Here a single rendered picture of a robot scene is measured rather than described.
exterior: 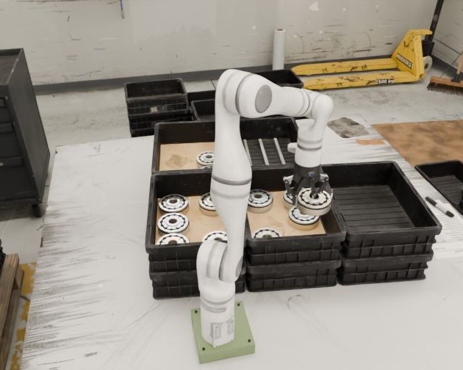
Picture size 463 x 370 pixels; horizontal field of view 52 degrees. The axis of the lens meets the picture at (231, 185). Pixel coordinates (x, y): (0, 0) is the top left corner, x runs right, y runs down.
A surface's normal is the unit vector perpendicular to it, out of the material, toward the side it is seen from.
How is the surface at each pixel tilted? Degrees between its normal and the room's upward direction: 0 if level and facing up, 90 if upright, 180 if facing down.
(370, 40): 90
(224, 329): 92
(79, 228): 0
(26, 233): 0
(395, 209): 0
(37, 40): 90
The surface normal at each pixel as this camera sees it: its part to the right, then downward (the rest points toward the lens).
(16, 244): 0.00, -0.82
